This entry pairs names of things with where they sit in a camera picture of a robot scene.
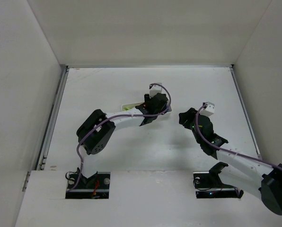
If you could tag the white sorting tray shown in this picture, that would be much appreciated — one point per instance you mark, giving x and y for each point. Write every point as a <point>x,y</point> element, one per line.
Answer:
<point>134,105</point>

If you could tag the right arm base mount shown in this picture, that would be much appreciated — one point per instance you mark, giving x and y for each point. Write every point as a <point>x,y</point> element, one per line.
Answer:
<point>208,184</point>

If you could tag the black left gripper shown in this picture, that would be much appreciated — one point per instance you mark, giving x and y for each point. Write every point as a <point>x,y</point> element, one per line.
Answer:
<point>154,101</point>

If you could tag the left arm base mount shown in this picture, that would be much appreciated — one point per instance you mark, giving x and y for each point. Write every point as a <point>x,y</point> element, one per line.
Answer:
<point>94,187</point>

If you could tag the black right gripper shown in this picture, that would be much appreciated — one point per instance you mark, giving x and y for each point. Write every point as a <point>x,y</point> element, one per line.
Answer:
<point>188,116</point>

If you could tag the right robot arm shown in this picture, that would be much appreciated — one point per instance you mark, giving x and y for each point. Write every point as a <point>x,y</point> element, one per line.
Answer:
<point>255,176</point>

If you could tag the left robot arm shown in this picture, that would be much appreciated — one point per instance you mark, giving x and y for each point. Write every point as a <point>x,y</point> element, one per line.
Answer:
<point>95,132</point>

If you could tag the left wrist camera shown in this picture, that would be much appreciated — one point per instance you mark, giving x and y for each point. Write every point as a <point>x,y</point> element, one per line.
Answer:
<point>154,89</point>

